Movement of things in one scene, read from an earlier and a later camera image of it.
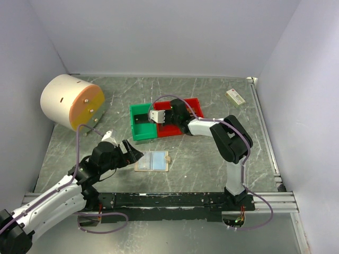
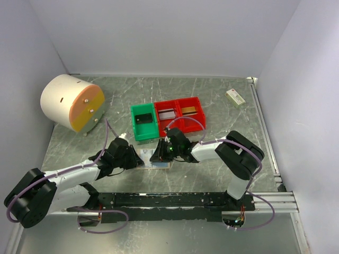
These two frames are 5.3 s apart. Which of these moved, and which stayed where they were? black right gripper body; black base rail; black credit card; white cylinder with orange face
Moved: black right gripper body
Stayed: black credit card; black base rail; white cylinder with orange face
